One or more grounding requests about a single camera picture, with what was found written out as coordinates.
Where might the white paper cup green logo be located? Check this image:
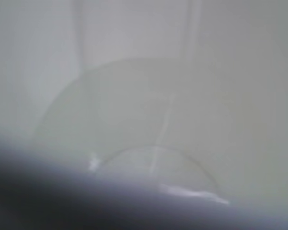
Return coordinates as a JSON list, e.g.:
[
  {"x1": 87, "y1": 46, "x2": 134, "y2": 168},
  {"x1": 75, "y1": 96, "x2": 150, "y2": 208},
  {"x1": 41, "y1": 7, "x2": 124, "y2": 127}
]
[{"x1": 0, "y1": 0, "x2": 288, "y2": 230}]

